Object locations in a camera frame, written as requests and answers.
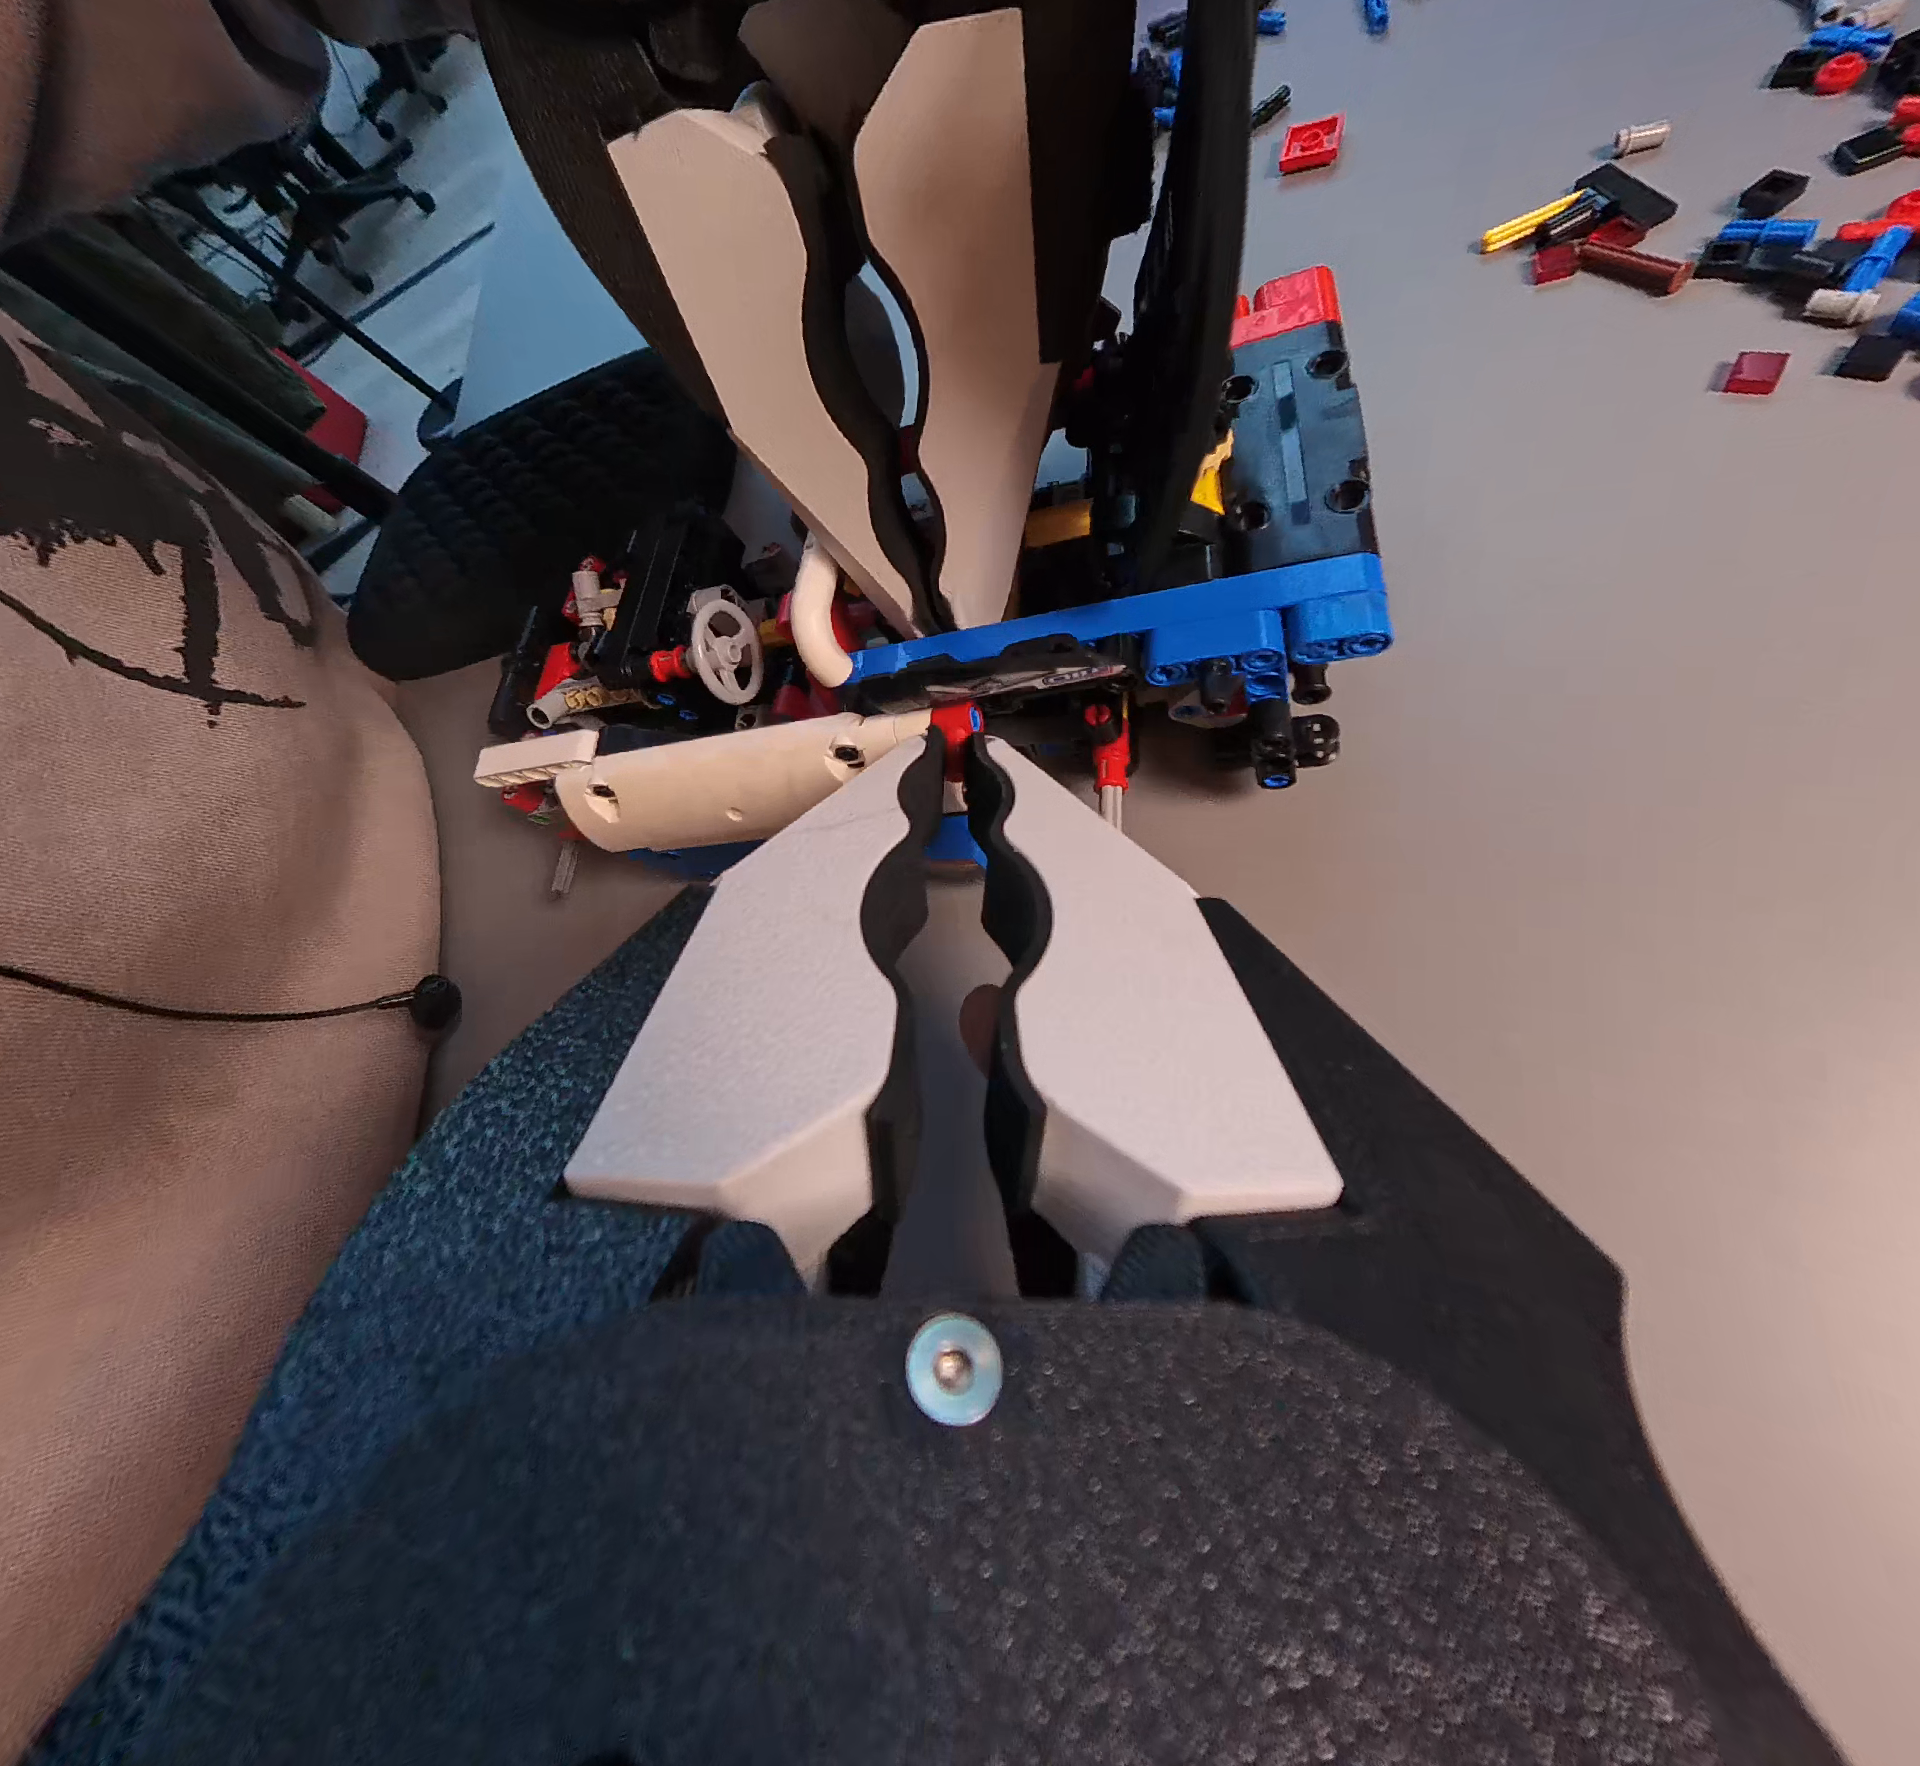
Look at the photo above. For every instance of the heap of blue black pins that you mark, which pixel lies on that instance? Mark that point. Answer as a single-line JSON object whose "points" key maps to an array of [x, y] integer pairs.
{"points": [[1161, 72]]}

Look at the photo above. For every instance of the white and blue lego panel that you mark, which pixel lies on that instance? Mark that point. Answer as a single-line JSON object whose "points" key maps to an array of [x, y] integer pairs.
{"points": [[703, 776]]}

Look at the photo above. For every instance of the pile of small lego pieces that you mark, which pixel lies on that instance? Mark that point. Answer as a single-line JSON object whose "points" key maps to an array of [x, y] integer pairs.
{"points": [[1800, 237]]}

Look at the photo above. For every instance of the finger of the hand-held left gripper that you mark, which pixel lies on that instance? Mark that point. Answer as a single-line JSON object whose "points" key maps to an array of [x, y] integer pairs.
{"points": [[720, 282], [968, 237]]}

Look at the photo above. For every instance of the red square lego plate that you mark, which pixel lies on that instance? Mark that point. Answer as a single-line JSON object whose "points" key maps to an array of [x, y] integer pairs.
{"points": [[1311, 144]]}

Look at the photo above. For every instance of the black textured cushion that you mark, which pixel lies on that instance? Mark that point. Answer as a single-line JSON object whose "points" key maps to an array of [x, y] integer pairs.
{"points": [[526, 521]]}

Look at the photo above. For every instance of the person's leg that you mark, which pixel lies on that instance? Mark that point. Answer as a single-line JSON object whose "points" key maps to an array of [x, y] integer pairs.
{"points": [[151, 357]]}

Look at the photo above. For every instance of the lego race car model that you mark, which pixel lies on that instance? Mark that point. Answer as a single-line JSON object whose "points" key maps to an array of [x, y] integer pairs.
{"points": [[1304, 446]]}

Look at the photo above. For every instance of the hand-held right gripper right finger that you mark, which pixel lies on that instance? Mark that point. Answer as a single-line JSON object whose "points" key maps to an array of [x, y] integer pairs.
{"points": [[1169, 1046]]}

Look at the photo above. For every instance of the black office chair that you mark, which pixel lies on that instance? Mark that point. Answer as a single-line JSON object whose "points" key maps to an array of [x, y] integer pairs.
{"points": [[361, 175]]}

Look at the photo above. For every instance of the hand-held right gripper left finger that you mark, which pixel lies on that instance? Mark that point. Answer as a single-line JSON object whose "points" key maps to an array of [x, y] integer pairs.
{"points": [[751, 1046]]}

